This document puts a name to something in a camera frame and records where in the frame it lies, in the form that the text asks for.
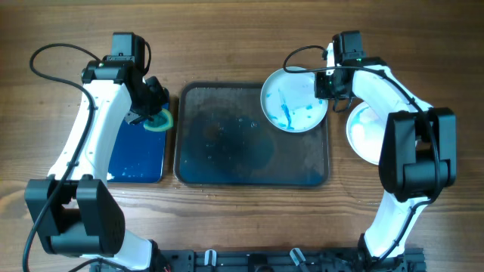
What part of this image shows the green yellow sponge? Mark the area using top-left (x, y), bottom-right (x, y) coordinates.
top-left (144, 109), bottom-right (174, 132)

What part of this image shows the white plate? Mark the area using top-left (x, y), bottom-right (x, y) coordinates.
top-left (260, 66), bottom-right (328, 133)
top-left (346, 102), bottom-right (387, 165)

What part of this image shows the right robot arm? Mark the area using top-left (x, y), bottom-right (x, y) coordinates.
top-left (315, 31), bottom-right (457, 264)

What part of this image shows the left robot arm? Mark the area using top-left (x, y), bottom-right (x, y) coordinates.
top-left (22, 32), bottom-right (173, 271)

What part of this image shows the black tray with blue water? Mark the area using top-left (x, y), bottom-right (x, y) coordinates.
top-left (104, 86), bottom-right (168, 183)

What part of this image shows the dark grey serving tray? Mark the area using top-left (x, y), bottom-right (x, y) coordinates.
top-left (173, 82), bottom-right (330, 188)

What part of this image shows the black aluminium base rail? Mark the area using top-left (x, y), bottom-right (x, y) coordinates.
top-left (89, 247), bottom-right (427, 272)

